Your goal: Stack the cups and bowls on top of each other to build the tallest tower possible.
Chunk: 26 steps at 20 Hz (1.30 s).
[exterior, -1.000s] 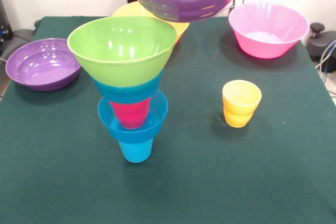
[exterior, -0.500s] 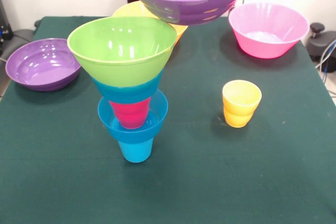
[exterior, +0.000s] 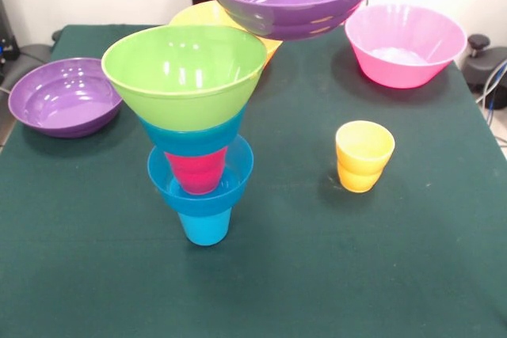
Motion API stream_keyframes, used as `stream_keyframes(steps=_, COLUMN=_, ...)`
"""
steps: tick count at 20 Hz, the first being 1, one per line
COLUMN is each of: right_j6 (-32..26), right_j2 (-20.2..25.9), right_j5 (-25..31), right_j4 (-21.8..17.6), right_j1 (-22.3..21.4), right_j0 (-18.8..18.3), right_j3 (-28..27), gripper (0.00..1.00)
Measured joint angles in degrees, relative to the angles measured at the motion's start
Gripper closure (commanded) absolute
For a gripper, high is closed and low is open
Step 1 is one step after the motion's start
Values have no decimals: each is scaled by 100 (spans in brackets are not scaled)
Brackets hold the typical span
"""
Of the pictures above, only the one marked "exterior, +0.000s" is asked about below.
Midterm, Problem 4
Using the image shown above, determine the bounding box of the green plastic bowl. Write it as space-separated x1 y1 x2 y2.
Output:
101 24 267 133

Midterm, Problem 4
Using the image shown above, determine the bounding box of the orange plastic bowl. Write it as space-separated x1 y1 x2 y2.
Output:
170 0 284 68

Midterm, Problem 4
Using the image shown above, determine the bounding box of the blue plastic cup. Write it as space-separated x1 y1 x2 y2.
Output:
177 207 231 246

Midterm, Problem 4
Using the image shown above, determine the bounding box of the small blue plastic bowl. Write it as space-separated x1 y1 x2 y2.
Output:
139 106 245 156
147 134 254 215

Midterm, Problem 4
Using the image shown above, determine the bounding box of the black clamp with knob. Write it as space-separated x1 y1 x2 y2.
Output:
461 33 507 92

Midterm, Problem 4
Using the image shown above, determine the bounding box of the grey rounded base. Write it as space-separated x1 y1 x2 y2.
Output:
15 43 55 74

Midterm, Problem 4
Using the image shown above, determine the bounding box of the red plastic cup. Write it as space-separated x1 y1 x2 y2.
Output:
164 144 229 196

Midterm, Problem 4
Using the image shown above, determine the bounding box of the dark green tablecloth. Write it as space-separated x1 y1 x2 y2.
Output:
0 23 507 338

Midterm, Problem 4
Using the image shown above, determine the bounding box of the black equipment box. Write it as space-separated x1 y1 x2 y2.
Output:
0 0 21 82

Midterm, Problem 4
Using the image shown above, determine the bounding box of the pink plastic bowl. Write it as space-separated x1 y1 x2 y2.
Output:
344 3 468 89

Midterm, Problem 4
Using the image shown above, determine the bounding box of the bundle of light cables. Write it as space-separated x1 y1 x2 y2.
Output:
475 59 507 147

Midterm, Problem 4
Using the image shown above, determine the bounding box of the yellow plastic cup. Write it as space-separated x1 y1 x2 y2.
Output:
335 120 396 194

